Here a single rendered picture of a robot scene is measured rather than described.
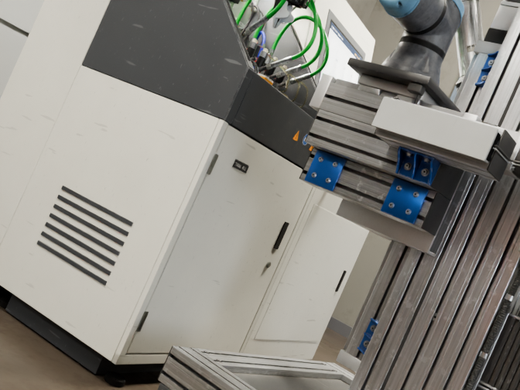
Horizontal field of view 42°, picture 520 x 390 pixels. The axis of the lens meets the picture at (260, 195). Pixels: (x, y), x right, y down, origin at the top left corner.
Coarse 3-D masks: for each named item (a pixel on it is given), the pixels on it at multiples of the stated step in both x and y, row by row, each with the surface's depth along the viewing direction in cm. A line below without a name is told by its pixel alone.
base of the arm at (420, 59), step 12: (408, 36) 162; (396, 48) 165; (408, 48) 160; (420, 48) 160; (432, 48) 160; (396, 60) 160; (408, 60) 159; (420, 60) 159; (432, 60) 160; (420, 72) 158; (432, 72) 159
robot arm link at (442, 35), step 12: (444, 0) 157; (456, 0) 160; (444, 12) 157; (456, 12) 160; (444, 24) 158; (456, 24) 162; (420, 36) 160; (432, 36) 159; (444, 36) 160; (444, 48) 161
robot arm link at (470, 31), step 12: (468, 0) 215; (468, 12) 215; (480, 12) 217; (468, 24) 215; (480, 24) 216; (456, 36) 219; (468, 36) 215; (480, 36) 216; (468, 48) 215; (468, 60) 215; (456, 84) 219
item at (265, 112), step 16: (256, 80) 187; (256, 96) 190; (272, 96) 197; (240, 112) 186; (256, 112) 193; (272, 112) 200; (288, 112) 208; (304, 112) 216; (240, 128) 189; (256, 128) 196; (272, 128) 204; (288, 128) 211; (304, 128) 220; (272, 144) 207; (288, 144) 215; (304, 160) 228
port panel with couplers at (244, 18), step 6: (240, 0) 256; (246, 0) 254; (252, 0) 262; (258, 0) 265; (234, 6) 254; (240, 6) 257; (234, 12) 256; (246, 12) 262; (246, 18) 263; (240, 24) 261; (240, 30) 259
